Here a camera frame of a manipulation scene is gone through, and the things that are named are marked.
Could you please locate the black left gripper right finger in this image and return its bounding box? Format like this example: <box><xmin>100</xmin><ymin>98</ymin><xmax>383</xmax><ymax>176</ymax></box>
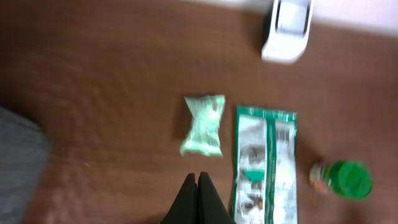
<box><xmin>197</xmin><ymin>172</ymin><xmax>235</xmax><ymax>224</ymax></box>

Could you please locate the green 3M sponge package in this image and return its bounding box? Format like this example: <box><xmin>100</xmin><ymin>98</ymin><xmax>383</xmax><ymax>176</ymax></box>
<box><xmin>233</xmin><ymin>106</ymin><xmax>298</xmax><ymax>224</ymax></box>

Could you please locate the grey plastic basket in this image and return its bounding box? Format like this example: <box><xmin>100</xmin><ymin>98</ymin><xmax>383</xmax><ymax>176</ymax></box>
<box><xmin>1</xmin><ymin>107</ymin><xmax>52</xmax><ymax>223</ymax></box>

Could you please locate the light green snack packet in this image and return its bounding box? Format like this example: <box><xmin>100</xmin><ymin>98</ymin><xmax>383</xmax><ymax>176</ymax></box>
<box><xmin>180</xmin><ymin>95</ymin><xmax>226</xmax><ymax>157</ymax></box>

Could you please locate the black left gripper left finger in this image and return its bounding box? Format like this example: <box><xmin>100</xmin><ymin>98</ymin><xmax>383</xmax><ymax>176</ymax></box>
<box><xmin>160</xmin><ymin>173</ymin><xmax>197</xmax><ymax>224</ymax></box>

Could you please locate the green lid glass jar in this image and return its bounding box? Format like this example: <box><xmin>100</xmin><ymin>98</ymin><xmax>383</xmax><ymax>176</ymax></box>
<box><xmin>309</xmin><ymin>161</ymin><xmax>374</xmax><ymax>200</ymax></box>

